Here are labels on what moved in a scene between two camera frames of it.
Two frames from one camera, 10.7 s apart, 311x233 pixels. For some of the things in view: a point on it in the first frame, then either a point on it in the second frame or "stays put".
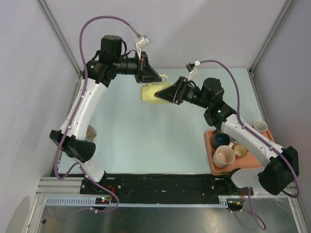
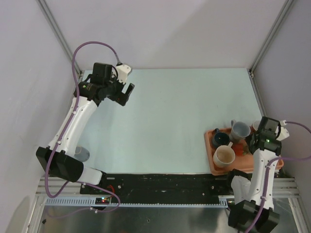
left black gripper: (146, 74) to (121, 98)
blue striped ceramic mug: (220, 138) stays put
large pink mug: (223, 155) stays put
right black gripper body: (179, 98) to (248, 140)
